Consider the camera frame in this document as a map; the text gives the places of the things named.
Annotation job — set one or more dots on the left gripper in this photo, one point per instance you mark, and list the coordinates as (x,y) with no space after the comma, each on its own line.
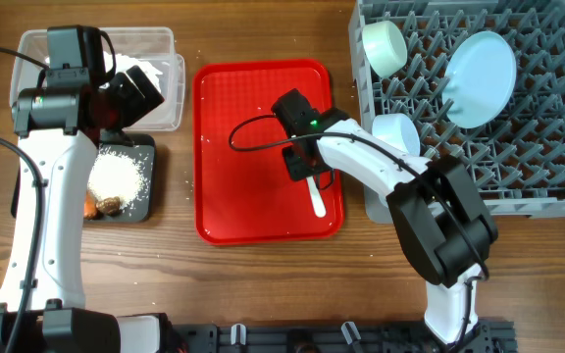
(137,105)

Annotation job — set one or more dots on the orange carrot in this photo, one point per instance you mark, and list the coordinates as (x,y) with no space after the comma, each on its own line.
(90,210)

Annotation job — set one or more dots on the black plastic tray bin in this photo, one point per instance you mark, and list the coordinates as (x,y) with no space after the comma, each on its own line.
(72,165)

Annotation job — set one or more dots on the white rice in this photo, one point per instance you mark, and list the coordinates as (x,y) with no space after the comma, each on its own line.
(116,174)

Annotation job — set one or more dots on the blue bowl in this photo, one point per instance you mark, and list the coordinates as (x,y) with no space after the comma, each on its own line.
(397,130)

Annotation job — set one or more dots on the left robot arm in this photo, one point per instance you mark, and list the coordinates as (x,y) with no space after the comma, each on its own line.
(80,98)

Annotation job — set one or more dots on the white plastic spoon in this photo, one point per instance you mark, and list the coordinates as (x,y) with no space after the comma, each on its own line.
(317,202)

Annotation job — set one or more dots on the light blue plate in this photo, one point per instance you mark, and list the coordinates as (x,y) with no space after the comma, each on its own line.
(481,75)

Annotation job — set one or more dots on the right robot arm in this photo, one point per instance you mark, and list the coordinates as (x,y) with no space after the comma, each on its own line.
(444,228)

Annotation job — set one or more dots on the grey dishwasher rack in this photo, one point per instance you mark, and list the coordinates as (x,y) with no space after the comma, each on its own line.
(517,160)

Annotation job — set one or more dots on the green bowl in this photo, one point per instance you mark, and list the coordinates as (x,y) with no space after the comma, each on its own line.
(385,47)

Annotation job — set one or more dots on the clear plastic bin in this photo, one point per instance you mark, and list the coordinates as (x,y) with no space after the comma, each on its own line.
(152,48)

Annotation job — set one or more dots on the brown mushroom piece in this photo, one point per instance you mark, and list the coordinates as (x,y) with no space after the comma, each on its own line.
(109,206)

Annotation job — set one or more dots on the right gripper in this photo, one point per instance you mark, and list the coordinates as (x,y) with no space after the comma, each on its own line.
(300,164)

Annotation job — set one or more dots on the red serving tray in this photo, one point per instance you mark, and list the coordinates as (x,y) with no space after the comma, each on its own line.
(242,191)

